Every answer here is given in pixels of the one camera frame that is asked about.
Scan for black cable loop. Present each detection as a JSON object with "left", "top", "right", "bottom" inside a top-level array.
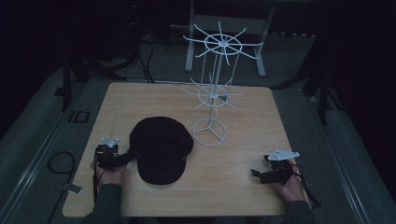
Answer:
[{"left": 47, "top": 150, "right": 77, "bottom": 175}]

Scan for white wire display rack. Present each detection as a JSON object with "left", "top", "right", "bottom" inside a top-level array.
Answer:
[{"left": 182, "top": 21, "right": 264, "bottom": 147}]

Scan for black floor cable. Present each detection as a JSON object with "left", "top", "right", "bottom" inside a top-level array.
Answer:
[{"left": 130, "top": 31, "right": 156, "bottom": 84}]

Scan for black floor socket frame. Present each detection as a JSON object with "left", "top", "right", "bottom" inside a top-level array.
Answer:
[{"left": 68, "top": 110, "right": 92, "bottom": 123}]

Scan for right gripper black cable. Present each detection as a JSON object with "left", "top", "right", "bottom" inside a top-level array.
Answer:
[{"left": 290, "top": 162, "right": 322, "bottom": 209}]

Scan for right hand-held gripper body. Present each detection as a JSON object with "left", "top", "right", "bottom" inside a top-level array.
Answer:
[{"left": 257, "top": 148, "right": 301, "bottom": 185}]

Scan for black tripod stand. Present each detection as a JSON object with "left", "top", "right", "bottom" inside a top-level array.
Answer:
[
  {"left": 54, "top": 27, "right": 129, "bottom": 112},
  {"left": 270, "top": 55, "right": 347, "bottom": 126}
]

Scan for person's left hand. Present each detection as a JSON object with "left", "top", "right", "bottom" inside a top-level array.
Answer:
[{"left": 90, "top": 160, "right": 129, "bottom": 189}]

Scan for person's right hand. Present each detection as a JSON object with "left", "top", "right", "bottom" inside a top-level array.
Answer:
[{"left": 270, "top": 159, "right": 307, "bottom": 203}]

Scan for black cap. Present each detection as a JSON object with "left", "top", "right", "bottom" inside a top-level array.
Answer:
[{"left": 128, "top": 116, "right": 194, "bottom": 186}]

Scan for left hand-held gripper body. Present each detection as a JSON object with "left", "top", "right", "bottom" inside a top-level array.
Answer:
[{"left": 94, "top": 137, "right": 123, "bottom": 171}]

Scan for grey metal stand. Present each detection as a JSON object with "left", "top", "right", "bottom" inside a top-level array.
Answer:
[{"left": 184, "top": 0, "right": 276, "bottom": 78}]

